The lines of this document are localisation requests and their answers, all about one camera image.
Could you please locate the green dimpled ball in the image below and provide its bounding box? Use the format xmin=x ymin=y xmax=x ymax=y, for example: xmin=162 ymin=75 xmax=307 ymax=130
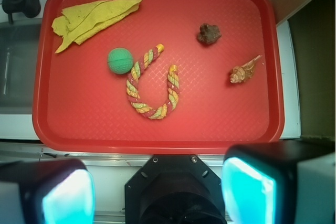
xmin=107 ymin=48 xmax=134 ymax=74

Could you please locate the twisted multicolour rope toy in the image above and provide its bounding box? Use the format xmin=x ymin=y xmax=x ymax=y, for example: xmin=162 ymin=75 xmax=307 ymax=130
xmin=126 ymin=44 xmax=180 ymax=120

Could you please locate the yellow folded cloth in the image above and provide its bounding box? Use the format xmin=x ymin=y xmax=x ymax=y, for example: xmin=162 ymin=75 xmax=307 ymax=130
xmin=51 ymin=0 xmax=143 ymax=54

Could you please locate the red plastic tray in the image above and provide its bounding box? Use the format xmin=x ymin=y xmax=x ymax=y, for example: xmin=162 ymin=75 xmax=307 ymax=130
xmin=33 ymin=0 xmax=284 ymax=154

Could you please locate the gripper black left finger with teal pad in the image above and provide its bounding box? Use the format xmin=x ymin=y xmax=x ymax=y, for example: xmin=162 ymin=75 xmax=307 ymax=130
xmin=1 ymin=159 xmax=95 ymax=223

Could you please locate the stainless steel sink basin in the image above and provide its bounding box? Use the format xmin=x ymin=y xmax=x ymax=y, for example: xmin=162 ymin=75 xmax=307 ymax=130
xmin=1 ymin=19 xmax=41 ymax=114

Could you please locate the tan spiral seashell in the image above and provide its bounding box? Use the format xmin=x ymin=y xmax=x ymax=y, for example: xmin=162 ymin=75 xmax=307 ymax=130
xmin=229 ymin=55 xmax=262 ymax=84

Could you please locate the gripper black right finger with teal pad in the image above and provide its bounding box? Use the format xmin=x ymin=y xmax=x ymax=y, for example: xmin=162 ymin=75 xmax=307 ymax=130
xmin=222 ymin=141 xmax=335 ymax=223

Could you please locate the black faucet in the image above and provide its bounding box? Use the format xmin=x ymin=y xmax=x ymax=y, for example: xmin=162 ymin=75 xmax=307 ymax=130
xmin=2 ymin=0 xmax=41 ymax=25

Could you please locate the brown rock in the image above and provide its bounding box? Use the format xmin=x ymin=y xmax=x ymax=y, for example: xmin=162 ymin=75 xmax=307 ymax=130
xmin=196 ymin=23 xmax=222 ymax=45

